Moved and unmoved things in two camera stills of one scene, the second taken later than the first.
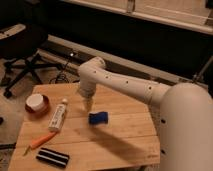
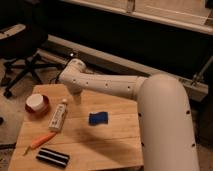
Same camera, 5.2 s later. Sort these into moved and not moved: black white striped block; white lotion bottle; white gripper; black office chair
Moved: white gripper
Not moved: black white striped block; black office chair; white lotion bottle
